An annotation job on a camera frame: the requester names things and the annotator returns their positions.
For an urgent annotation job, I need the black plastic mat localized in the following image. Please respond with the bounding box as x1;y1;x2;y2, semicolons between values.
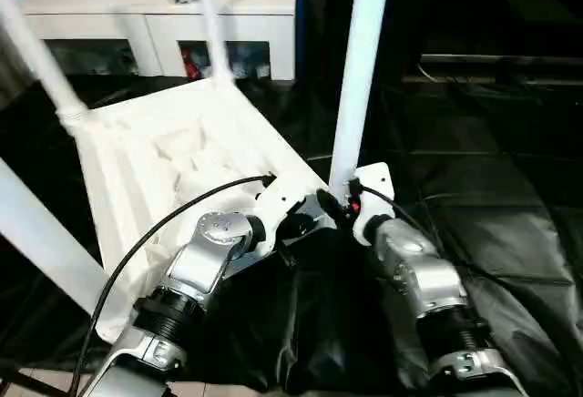
0;73;583;393

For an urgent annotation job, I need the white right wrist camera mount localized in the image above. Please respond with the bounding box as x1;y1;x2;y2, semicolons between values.
349;162;396;247

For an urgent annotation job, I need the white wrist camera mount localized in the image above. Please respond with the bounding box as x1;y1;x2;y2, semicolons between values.
349;162;396;247
253;175;310;260

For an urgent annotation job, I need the white cabinet with glass doors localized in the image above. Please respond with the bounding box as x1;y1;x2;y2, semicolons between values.
0;0;298;82

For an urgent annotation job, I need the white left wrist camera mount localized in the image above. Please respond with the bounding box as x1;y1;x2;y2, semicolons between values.
253;175;310;260

